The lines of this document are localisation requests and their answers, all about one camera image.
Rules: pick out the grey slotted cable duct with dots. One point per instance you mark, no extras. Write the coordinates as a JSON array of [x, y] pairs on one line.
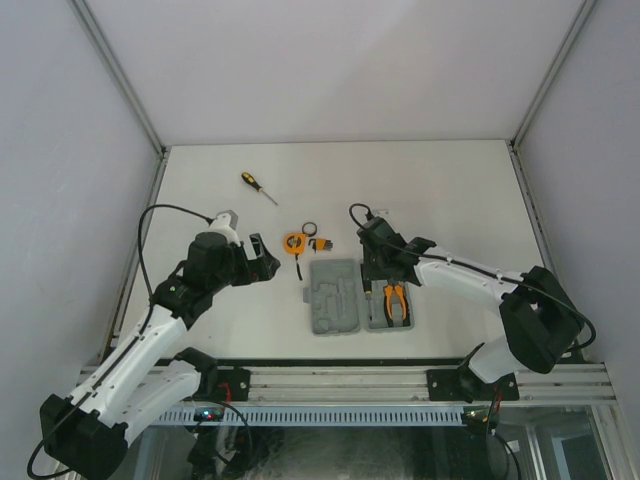
[[307, 416]]

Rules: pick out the left aluminium frame post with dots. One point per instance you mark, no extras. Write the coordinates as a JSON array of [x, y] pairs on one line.
[[108, 57]]

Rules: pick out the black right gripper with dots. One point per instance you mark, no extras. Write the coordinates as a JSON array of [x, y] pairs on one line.
[[370, 270]]

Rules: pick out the aluminium frame post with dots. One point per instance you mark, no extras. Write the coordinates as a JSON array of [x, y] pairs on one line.
[[571, 37], [108, 57]]

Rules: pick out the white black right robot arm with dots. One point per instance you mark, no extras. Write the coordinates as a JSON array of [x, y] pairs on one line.
[[540, 323]]

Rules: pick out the short yellow black screwdriver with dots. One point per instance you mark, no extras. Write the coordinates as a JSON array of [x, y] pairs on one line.
[[251, 181]]

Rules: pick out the orange tape measure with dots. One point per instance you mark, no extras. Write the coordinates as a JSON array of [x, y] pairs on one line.
[[294, 244]]

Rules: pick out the orange hex key set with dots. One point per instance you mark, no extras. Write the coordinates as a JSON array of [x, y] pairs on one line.
[[320, 244]]

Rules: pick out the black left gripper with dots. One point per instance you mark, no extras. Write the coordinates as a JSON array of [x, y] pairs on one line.
[[253, 270]]

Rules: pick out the right aluminium frame post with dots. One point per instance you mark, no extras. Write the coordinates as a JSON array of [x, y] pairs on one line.
[[571, 37]]

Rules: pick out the grey plastic tool case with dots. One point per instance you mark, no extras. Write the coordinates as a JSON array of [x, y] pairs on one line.
[[337, 302]]

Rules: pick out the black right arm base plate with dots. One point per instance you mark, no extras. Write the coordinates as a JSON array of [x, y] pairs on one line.
[[445, 385]]

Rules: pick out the orange black pliers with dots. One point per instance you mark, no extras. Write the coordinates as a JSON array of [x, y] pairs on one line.
[[396, 308]]

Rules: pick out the long black yellow screwdriver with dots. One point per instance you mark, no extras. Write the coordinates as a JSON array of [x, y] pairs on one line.
[[367, 288]]

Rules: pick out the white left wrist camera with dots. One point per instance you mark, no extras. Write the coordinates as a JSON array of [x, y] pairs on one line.
[[224, 223]]

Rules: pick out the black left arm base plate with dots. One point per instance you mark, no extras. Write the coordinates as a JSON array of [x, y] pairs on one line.
[[224, 385]]

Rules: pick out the aluminium front rail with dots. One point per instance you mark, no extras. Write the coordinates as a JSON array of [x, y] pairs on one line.
[[566, 385]]

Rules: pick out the black electrical tape roll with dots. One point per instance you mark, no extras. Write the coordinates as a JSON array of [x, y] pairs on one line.
[[309, 229]]

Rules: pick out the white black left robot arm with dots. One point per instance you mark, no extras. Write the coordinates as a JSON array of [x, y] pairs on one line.
[[91, 429]]

